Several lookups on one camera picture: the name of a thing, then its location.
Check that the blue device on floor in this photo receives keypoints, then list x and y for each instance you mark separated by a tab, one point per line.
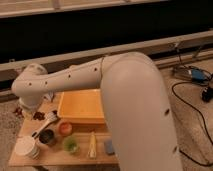
190	74

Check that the orange small cup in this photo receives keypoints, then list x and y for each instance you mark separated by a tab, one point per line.
65	128

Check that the dark red grapes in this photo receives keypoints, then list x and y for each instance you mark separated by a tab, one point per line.
39	116

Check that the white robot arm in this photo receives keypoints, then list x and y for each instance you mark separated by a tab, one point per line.
135	104

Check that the metal cup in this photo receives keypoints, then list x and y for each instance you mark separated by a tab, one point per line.
47	137

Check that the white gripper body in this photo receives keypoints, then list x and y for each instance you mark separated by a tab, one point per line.
28	110

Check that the blue sponge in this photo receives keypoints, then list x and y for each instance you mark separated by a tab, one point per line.
108	146

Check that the yellow plastic tub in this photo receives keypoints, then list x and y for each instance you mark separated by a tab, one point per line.
82	107

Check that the wooden board table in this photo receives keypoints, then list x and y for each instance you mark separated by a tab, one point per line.
56	156

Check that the green small cup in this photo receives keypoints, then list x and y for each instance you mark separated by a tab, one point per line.
70	144

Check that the white dish brush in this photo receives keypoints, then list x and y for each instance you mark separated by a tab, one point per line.
50	118

